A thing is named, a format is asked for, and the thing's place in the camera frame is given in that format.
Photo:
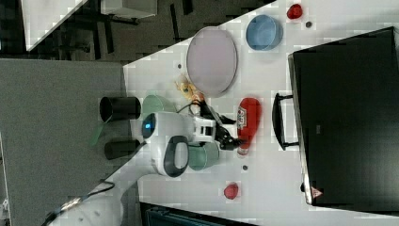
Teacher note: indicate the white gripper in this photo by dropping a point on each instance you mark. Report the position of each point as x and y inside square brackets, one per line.
[206, 131]

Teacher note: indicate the red plush ketchup bottle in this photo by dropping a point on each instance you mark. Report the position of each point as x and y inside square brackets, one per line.
[248, 119]

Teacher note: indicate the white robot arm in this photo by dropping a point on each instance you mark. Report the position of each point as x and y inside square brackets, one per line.
[164, 151]

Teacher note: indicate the green cup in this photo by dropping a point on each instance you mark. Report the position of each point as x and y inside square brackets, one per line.
[203, 156]

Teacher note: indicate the red toy fruit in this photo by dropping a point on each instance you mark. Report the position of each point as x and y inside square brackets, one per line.
[231, 191]

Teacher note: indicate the green bowl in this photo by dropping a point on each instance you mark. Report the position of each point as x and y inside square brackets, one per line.
[156, 103]

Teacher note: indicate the round grey plate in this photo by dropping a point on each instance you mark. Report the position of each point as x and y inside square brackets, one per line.
[211, 61]

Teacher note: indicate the blue bowl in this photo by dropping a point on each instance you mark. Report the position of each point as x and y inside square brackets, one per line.
[264, 33]

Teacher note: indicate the black cylinder lower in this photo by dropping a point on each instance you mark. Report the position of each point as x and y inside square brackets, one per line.
[117, 149]

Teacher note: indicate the black cylinder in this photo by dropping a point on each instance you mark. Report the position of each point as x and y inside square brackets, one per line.
[119, 108]
[117, 149]

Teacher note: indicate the black cylinder upper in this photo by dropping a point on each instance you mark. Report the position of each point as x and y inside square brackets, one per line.
[119, 108]

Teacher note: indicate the red toy strawberry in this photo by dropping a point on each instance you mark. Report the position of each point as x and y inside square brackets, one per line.
[295, 11]

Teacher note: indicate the black oven door handle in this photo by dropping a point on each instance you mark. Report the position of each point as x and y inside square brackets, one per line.
[277, 122]

